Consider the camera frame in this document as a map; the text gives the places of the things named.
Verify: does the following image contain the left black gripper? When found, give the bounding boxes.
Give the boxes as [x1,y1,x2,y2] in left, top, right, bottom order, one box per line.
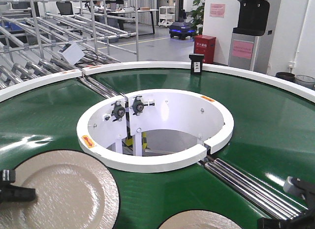
[0,170,36,203]

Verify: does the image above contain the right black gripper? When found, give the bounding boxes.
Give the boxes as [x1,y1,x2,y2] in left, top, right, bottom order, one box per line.
[257,177,315,229]

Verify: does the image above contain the beige plate black rim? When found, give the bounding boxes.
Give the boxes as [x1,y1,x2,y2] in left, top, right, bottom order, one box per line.
[159,210,241,229]
[0,150,120,229]

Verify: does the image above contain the steel roller bars right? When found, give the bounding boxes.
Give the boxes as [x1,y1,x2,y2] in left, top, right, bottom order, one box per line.
[199,156,307,220]

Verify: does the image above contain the steel roller bars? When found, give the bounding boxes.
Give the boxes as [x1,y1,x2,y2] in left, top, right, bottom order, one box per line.
[199,156,307,220]
[78,76,120,99]

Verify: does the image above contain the white outer conveyor rim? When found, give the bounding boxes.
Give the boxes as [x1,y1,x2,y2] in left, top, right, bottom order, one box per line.
[0,61,315,102]

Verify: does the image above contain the steel roller bars left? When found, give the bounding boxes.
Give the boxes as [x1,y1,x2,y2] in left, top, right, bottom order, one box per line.
[78,76,120,99]

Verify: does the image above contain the black waste bin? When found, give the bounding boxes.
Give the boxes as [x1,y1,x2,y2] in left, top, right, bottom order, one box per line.
[276,72,295,82]

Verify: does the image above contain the white control box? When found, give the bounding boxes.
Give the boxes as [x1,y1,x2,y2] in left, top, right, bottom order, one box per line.
[58,42,85,65]

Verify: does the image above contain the metal roller rack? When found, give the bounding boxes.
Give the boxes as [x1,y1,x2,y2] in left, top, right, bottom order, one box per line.
[0,0,138,90]

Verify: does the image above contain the grey water dispenser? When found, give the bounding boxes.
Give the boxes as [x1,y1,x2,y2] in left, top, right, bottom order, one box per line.
[228,0,270,71]

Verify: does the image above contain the black sensor box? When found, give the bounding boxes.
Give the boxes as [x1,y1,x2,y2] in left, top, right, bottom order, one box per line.
[189,54,204,75]

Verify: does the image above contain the red fire extinguisher box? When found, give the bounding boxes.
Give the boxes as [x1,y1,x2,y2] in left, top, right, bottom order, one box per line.
[193,35,216,64]

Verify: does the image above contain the white office desk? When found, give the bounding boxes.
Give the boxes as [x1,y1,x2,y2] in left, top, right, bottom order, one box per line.
[73,7,159,35]

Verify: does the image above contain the black mobile robot blue light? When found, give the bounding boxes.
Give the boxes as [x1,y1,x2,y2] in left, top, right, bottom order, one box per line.
[169,9,196,40]

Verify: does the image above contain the green potted plant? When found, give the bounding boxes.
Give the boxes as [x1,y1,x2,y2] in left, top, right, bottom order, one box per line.
[189,0,205,35]

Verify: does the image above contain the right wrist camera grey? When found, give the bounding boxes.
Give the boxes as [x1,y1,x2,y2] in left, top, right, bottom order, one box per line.
[283,176,301,197]

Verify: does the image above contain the left bearing mount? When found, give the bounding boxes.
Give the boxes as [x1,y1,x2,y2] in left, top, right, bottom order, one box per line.
[111,101,126,122]

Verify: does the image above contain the bearing mount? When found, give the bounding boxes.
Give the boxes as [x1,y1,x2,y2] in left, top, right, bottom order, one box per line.
[111,101,126,122]
[131,95,155,115]

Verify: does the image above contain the wire mesh waste bin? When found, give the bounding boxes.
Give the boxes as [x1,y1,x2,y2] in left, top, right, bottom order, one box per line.
[295,75,315,89]

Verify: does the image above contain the white inner ring guard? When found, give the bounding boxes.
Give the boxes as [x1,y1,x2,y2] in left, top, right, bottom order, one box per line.
[76,89,234,173]

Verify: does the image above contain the right bearing mount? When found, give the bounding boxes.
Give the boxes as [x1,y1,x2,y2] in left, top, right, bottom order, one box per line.
[131,95,155,115]

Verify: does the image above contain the pink wall notice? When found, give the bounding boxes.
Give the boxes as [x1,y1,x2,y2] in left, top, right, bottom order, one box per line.
[209,3,225,18]

